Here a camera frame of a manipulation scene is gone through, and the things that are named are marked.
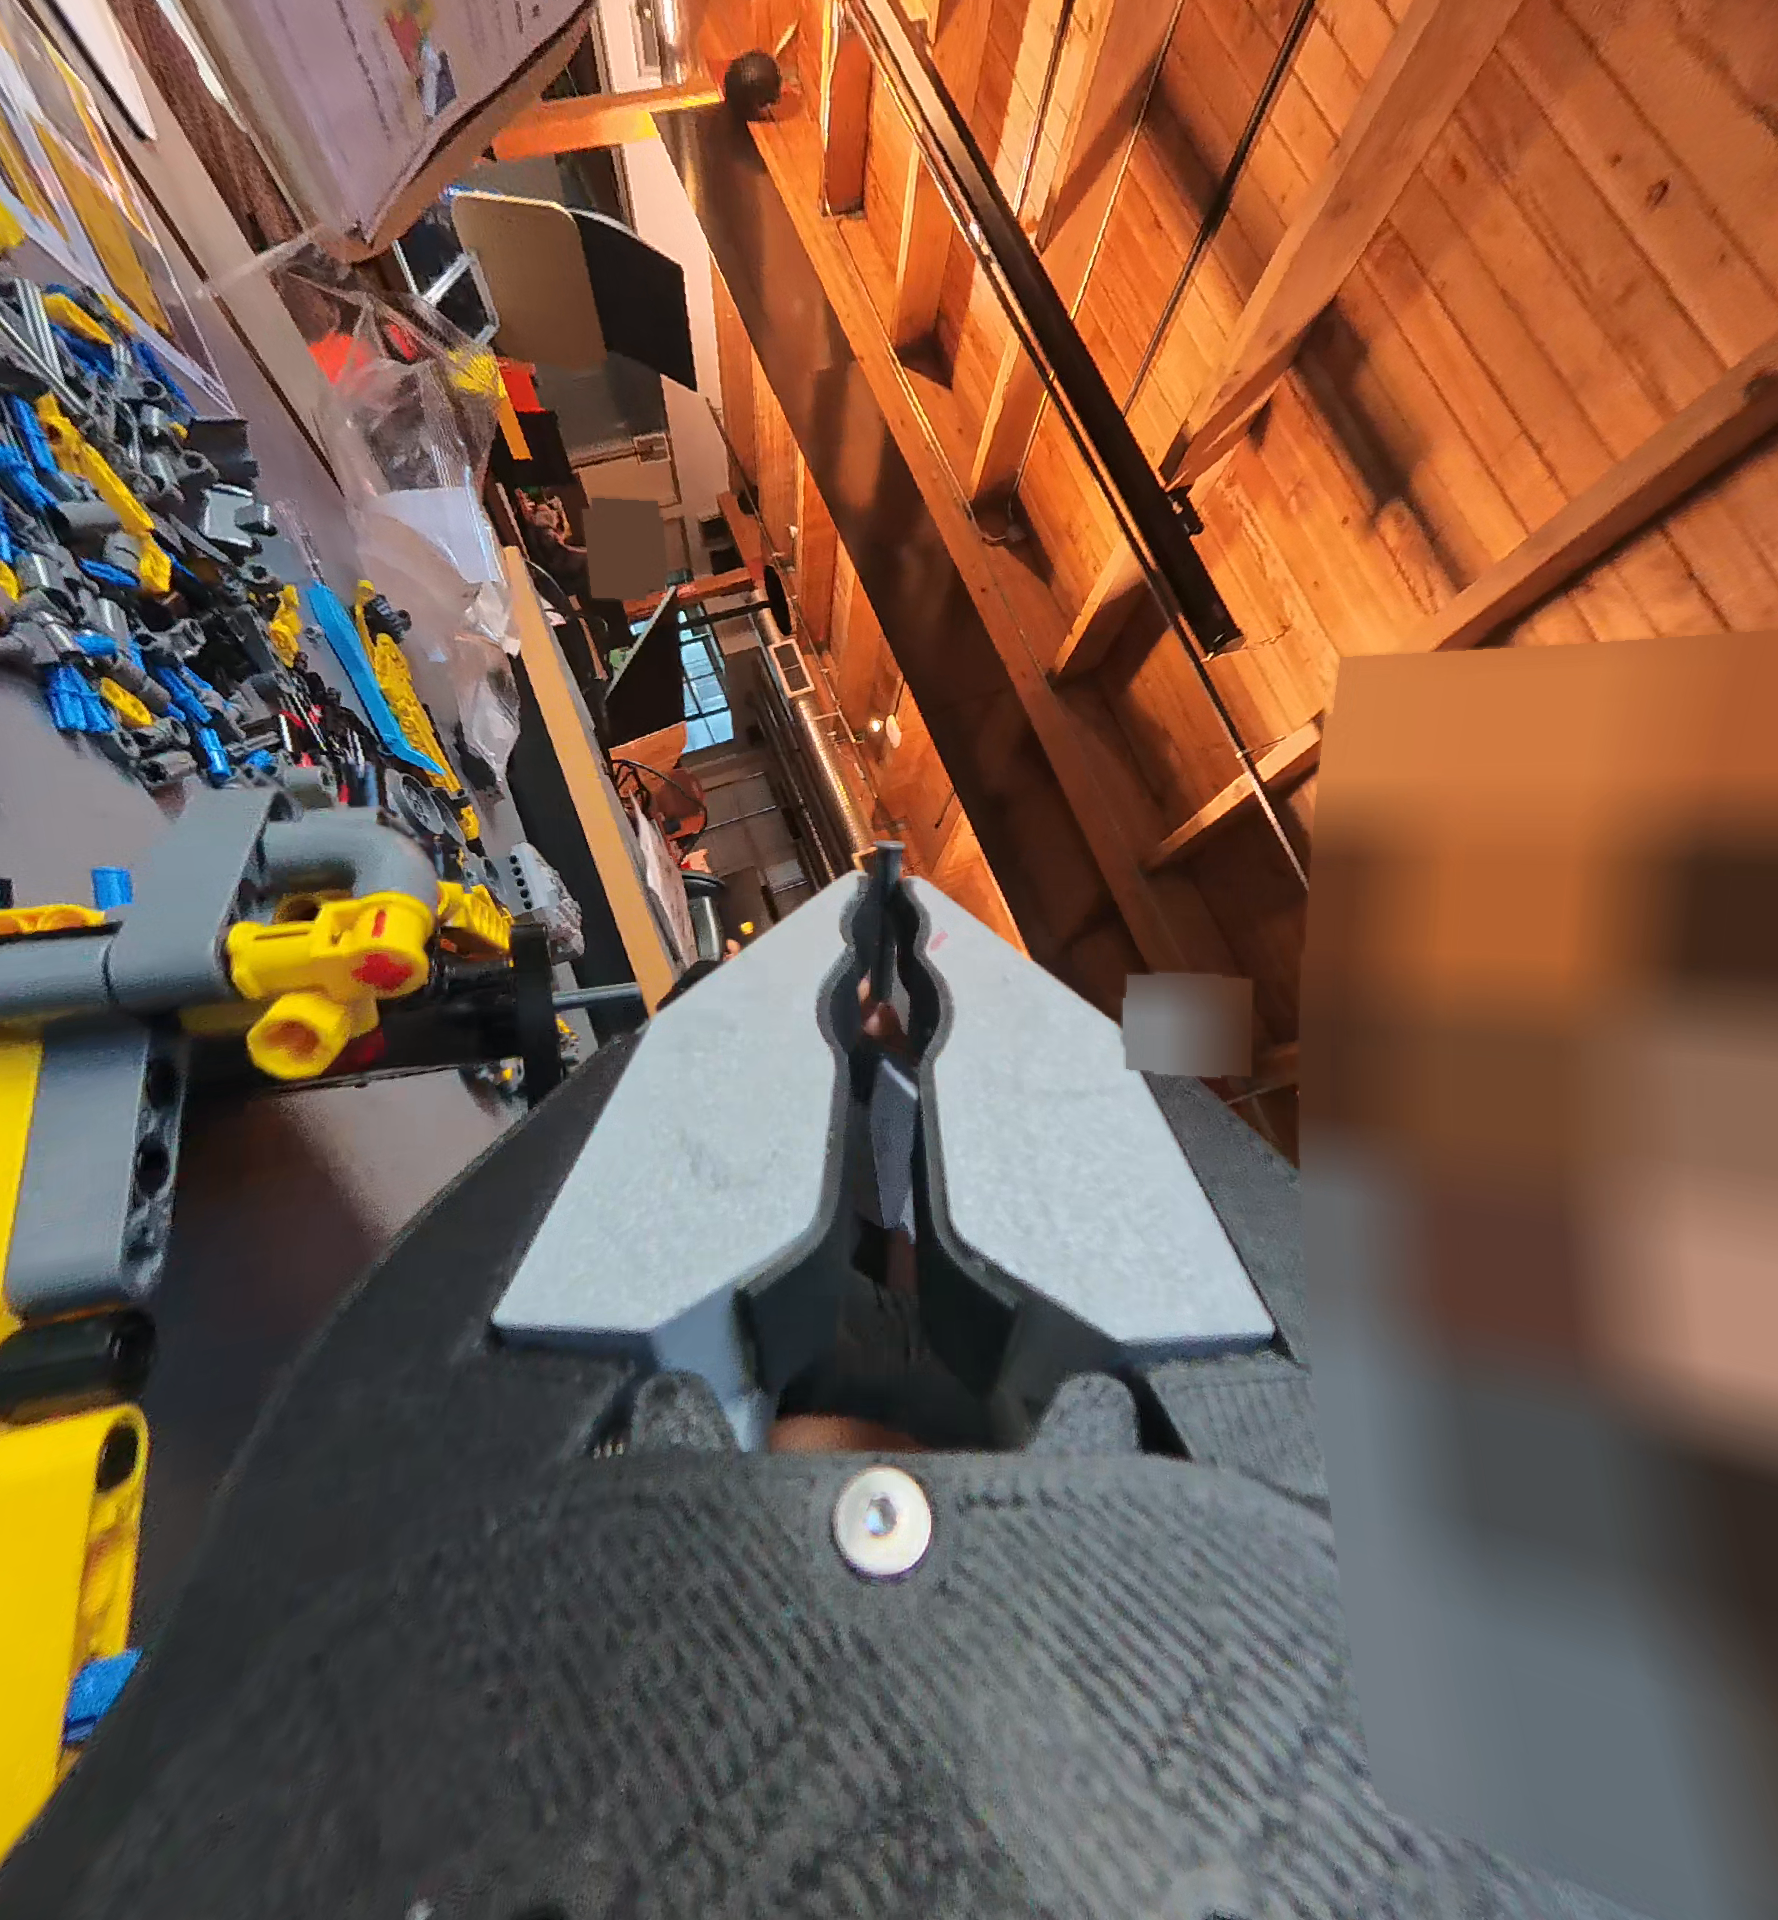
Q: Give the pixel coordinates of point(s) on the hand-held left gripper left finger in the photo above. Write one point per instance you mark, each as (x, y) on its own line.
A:
(679, 1170)

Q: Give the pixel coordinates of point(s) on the black axle pin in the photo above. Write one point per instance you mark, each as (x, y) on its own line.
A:
(884, 901)

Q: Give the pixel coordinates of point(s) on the crumpled clear plastic bags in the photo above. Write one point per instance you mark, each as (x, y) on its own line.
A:
(424, 541)

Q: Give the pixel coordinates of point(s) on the grey motor block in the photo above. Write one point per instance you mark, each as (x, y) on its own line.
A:
(528, 885)

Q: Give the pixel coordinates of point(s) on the acrylic sign holder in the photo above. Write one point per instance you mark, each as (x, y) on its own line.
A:
(378, 91)

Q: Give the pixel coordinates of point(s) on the grey desk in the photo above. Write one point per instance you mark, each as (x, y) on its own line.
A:
(18, 794)

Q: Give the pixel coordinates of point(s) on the pile of small building bricks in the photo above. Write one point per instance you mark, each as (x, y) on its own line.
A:
(78, 495)

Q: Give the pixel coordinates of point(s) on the yellow black brick model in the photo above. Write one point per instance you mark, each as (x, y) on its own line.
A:
(319, 944)

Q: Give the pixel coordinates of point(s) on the wood-edged table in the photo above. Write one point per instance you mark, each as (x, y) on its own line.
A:
(596, 788)

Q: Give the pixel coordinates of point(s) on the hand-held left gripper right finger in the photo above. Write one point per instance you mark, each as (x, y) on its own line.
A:
(1085, 1184)

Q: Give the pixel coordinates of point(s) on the yellow brick subassembly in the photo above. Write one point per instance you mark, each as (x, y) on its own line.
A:
(396, 691)

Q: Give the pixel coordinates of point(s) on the black ceiling track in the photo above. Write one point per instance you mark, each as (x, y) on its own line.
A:
(1037, 309)

